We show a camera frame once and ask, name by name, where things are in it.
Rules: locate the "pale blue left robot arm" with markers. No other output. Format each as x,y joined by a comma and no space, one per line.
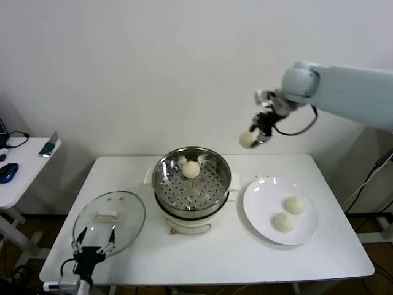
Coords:
85,287

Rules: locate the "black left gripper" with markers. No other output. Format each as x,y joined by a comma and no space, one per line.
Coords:
89,259

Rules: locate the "white desk foot frame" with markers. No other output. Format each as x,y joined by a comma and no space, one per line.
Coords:
383,227

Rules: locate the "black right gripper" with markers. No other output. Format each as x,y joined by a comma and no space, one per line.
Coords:
265,123

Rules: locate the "white electric cooker base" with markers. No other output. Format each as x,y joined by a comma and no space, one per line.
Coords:
187,225

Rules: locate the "perforated steel steamer basket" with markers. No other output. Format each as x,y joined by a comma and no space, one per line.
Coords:
184,196

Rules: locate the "white round plate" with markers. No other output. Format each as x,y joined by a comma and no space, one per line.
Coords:
264,212

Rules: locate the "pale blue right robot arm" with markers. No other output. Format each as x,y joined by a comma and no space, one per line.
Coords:
353,92

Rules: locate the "small white desk item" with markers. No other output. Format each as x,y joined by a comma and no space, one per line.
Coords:
3,151

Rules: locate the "white steamed baozi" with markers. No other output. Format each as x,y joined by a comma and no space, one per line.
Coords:
283,222
294,205
246,139
191,169

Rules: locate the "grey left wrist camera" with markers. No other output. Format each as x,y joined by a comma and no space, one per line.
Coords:
69,282

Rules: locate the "black power adapter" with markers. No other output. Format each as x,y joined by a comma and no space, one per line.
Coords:
383,159

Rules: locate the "white side table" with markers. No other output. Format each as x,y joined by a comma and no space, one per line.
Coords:
27,172

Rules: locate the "dark laptop edge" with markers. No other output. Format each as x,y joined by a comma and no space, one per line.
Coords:
2,126

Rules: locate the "blue computer mouse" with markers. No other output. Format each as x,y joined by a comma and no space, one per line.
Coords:
8,172

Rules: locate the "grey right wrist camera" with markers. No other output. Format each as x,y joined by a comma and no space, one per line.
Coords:
262,96

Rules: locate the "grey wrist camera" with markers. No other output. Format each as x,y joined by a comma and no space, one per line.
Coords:
69,282
262,96

